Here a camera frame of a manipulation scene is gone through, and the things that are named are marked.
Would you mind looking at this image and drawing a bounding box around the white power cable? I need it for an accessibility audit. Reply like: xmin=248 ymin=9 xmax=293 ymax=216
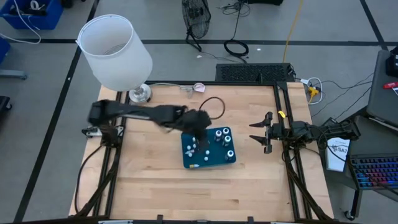
xmin=300 ymin=77 xmax=325 ymax=105

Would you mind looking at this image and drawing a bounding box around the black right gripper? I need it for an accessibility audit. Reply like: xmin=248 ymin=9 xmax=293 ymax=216
xmin=249 ymin=111 xmax=293 ymax=154

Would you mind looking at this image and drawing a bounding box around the grey cart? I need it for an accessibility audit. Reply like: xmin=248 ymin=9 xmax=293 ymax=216
xmin=366 ymin=49 xmax=398 ymax=127

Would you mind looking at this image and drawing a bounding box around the colourful keyboard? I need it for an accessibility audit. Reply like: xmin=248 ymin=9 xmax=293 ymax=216
xmin=343 ymin=115 xmax=398 ymax=200

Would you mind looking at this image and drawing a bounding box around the black rolling laptop stand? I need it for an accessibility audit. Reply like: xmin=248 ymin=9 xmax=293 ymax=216
xmin=318 ymin=107 xmax=398 ymax=222

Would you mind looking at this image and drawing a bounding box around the black aluminium table frame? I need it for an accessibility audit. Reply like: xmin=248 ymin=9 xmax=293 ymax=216
xmin=68 ymin=80 xmax=335 ymax=224

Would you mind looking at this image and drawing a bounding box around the black left wrist camera cable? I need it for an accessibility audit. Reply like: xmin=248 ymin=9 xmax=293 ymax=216
xmin=198 ymin=96 xmax=226 ymax=121

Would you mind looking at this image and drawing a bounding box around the yellow hanging cable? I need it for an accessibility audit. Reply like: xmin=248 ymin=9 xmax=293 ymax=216
xmin=282 ymin=0 xmax=305 ymax=63

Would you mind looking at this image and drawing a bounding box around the black bag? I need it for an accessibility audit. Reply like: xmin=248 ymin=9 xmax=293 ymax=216
xmin=247 ymin=0 xmax=284 ymax=6

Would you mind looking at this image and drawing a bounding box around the black coiled cable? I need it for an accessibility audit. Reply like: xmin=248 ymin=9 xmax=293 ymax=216
xmin=221 ymin=0 xmax=251 ymax=59

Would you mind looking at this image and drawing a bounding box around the blue plastic bin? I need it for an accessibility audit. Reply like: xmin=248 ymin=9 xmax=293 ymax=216
xmin=180 ymin=126 xmax=237 ymax=170

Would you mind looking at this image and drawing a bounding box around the grey metal bar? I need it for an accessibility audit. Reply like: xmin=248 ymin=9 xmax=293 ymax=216
xmin=0 ymin=69 xmax=28 ymax=80

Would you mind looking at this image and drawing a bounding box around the blue storage bin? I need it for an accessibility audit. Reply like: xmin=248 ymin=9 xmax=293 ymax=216
xmin=0 ymin=0 xmax=65 ymax=30

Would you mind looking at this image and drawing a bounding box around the white shade table lamp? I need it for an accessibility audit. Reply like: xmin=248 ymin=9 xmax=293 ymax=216
xmin=76 ymin=14 xmax=154 ymax=104

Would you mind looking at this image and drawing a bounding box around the black keyboard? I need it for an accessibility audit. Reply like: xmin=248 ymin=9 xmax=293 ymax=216
xmin=215 ymin=63 xmax=295 ymax=83

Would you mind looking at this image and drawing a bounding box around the black floor fan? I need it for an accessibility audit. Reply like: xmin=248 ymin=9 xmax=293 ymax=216
xmin=182 ymin=0 xmax=213 ymax=53

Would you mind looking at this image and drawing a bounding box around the white lamp power cord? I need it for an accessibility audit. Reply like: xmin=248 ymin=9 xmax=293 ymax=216
xmin=148 ymin=82 xmax=195 ymax=100

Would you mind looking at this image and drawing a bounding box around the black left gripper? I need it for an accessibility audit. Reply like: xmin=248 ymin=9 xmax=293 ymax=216
xmin=177 ymin=107 xmax=213 ymax=150

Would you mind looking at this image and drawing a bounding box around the white floor cable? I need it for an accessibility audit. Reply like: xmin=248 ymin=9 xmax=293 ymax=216
xmin=0 ymin=0 xmax=42 ymax=45

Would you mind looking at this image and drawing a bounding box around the black device on cart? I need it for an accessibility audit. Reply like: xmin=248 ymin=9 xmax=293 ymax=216
xmin=385 ymin=45 xmax=398 ymax=78

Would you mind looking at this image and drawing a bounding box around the white paper sheet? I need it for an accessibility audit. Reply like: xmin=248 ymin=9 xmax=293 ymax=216
xmin=326 ymin=136 xmax=351 ymax=173

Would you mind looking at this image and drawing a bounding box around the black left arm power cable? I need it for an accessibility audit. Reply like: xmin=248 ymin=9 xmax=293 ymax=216
xmin=73 ymin=143 xmax=108 ymax=216

